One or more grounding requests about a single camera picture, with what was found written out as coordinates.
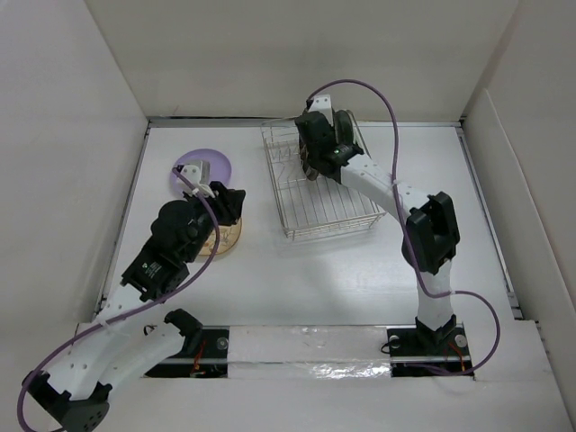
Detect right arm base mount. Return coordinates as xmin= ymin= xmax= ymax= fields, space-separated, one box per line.
xmin=381 ymin=326 xmax=473 ymax=378

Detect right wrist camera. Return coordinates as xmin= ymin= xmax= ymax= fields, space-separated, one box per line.
xmin=306 ymin=94 xmax=333 ymax=123

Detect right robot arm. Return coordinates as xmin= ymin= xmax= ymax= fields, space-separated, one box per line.
xmin=294 ymin=110 xmax=460 ymax=354

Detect purple cable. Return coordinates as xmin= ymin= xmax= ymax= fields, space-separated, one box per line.
xmin=16 ymin=166 xmax=222 ymax=428
xmin=307 ymin=80 xmax=502 ymax=375

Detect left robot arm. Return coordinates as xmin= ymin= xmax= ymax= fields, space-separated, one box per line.
xmin=16 ymin=181 xmax=246 ymax=431

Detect wire dish rack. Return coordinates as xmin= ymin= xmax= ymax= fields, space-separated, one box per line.
xmin=260 ymin=119 xmax=386 ymax=240

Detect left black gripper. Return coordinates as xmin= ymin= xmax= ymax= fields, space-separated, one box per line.
xmin=183 ymin=181 xmax=245 ymax=263

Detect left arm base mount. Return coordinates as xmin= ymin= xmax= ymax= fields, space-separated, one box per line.
xmin=144 ymin=327 xmax=230 ymax=379

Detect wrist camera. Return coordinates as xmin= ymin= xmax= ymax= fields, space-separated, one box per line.
xmin=306 ymin=94 xmax=333 ymax=123
xmin=173 ymin=159 xmax=215 ymax=198

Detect purple plate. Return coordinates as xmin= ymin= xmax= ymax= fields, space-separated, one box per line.
xmin=174 ymin=148 xmax=232 ymax=186

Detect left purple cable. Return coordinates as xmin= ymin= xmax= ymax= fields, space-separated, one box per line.
xmin=16 ymin=166 xmax=222 ymax=428

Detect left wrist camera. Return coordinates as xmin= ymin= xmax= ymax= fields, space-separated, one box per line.
xmin=173 ymin=159 xmax=215 ymax=198

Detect tan plate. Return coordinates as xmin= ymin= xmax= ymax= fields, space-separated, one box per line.
xmin=199 ymin=219 xmax=242 ymax=257

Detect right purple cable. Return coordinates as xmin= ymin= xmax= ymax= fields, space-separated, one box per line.
xmin=307 ymin=80 xmax=502 ymax=375

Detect black rimmed patterned plate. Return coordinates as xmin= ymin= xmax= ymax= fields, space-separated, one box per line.
xmin=299 ymin=135 xmax=321 ymax=181

